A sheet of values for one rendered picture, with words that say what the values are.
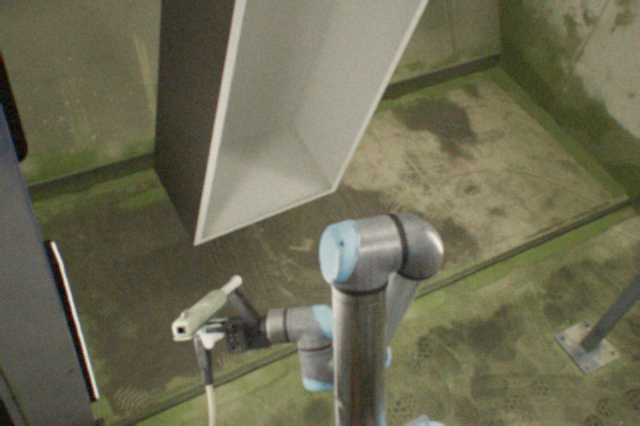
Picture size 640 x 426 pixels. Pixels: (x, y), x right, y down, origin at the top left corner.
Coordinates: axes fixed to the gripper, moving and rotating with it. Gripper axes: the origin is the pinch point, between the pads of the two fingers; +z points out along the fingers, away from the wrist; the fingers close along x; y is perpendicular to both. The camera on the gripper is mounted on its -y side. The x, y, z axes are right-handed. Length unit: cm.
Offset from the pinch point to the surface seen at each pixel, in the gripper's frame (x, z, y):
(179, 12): 4, -8, -81
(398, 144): 184, -52, -32
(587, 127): 204, -147, -26
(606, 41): 185, -155, -67
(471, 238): 147, -81, 14
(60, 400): -20.0, 30.3, 9.6
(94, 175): 112, 78, -40
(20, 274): -53, 12, -29
